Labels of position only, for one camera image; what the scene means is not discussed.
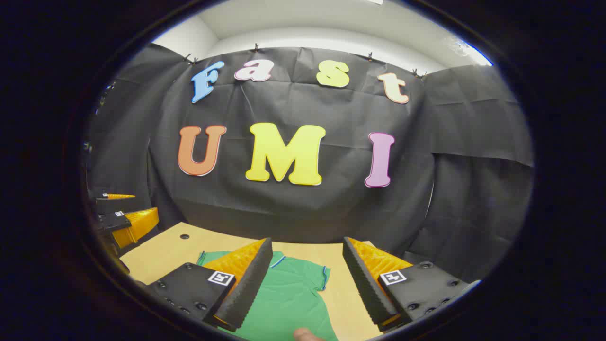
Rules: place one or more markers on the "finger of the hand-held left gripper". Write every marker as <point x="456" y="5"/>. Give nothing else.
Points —
<point x="118" y="196"/>
<point x="135" y="222"/>

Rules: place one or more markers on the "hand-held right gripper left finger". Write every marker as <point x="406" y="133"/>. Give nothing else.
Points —
<point x="251" y="289"/>

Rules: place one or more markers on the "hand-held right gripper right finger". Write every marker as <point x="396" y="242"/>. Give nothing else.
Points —
<point x="367" y="284"/>

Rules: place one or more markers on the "green T-shirt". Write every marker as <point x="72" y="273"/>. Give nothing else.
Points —
<point x="289" y="293"/>

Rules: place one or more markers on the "black backdrop cloth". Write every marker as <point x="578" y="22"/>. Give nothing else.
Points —
<point x="331" y="208"/>

